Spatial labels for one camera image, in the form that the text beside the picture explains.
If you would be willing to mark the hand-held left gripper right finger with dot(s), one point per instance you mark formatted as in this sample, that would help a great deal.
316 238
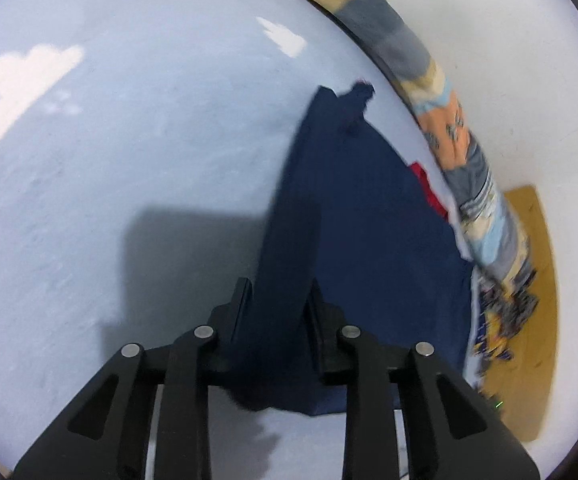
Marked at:
319 321

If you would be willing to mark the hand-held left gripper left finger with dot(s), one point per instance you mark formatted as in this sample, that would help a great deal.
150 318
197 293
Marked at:
239 310

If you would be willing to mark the navy work jacket red collar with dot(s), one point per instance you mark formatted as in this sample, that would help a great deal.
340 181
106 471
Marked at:
359 240

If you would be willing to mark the blue yellow starry cloth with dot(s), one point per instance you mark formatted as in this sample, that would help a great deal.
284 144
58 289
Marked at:
491 337

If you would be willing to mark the light blue cloud bed sheet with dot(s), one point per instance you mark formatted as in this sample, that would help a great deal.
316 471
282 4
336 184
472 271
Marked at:
119 160

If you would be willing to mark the dark floral cloth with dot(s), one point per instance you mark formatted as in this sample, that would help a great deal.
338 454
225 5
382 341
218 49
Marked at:
516 300

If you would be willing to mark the wooden headboard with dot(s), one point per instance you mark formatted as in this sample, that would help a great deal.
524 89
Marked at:
529 360

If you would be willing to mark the rolled patchwork quilt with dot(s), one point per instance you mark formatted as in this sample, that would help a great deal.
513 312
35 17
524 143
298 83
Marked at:
394 35

